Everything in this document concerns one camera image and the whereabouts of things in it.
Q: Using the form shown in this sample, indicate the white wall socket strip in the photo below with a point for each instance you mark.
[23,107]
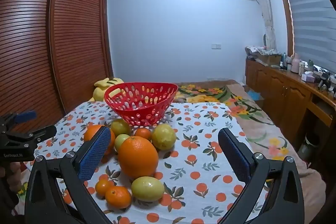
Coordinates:
[216,78]

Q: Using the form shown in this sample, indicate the pile of printed cloth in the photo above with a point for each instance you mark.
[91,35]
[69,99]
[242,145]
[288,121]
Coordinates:
[258,50]

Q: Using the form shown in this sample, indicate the black desk gadget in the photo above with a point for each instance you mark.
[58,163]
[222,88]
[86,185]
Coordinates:
[325,79]

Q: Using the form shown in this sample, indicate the grey trash bin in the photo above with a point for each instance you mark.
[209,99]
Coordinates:
[309,146]

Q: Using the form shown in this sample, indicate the yellow-green lemon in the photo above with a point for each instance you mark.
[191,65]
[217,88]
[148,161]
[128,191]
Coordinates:
[147,188]
[163,136]
[120,127]

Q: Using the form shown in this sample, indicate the striped window blind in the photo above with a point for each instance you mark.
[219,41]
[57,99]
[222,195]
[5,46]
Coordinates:
[309,16]

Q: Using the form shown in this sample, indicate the large oval orange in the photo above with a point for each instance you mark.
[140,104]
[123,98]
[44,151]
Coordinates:
[137,158]

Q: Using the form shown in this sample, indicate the small mandarin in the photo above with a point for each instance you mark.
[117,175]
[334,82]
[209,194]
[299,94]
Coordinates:
[143,134]
[103,187]
[118,197]

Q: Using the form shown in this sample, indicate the blue plastic bag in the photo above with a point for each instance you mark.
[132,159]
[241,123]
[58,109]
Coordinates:
[254,95]

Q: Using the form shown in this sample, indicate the yellow plush toy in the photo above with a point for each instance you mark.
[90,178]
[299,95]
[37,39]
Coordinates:
[101,91]

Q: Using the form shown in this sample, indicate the cardboard box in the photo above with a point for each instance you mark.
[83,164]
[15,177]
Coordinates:
[270,59]

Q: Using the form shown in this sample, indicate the small green lemon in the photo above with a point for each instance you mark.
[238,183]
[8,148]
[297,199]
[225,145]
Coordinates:
[121,141]

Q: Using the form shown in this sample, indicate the pink bottle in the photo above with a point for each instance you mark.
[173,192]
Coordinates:
[295,64]

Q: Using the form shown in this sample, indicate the white wall switch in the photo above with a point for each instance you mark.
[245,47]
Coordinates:
[216,46]

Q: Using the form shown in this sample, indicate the brown slatted wardrobe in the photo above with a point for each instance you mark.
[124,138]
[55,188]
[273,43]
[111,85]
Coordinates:
[65,43]

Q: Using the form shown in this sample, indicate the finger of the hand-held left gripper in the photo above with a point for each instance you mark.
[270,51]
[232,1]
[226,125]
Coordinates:
[39,132]
[25,115]

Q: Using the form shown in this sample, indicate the orange print tablecloth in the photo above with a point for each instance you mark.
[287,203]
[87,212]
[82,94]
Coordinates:
[197,134]

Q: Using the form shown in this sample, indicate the floral blanket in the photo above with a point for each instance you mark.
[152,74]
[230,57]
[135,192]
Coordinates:
[236,98]

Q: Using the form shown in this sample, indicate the wooden window frame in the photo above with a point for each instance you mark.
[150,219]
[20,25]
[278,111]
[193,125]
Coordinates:
[284,8]

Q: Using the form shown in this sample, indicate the red plastic basket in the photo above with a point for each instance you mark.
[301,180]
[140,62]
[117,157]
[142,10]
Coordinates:
[136,113]

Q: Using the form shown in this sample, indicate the person's left hand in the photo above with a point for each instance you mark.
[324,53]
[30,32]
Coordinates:
[16,176]

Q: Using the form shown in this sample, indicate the round orange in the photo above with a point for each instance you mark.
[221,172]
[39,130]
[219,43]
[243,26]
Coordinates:
[90,133]

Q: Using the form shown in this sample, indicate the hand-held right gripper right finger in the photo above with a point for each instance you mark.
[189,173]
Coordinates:
[235,157]

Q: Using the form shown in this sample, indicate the wooden cabinet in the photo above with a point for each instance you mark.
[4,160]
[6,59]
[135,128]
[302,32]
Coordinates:
[275,92]

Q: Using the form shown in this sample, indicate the pink tissue box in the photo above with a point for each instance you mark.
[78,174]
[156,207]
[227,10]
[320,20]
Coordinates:
[307,77]

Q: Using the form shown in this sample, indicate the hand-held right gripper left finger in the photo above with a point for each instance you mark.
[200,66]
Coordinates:
[93,154]

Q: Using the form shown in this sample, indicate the white curtain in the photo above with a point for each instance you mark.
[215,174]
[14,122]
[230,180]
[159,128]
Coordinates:
[267,19]

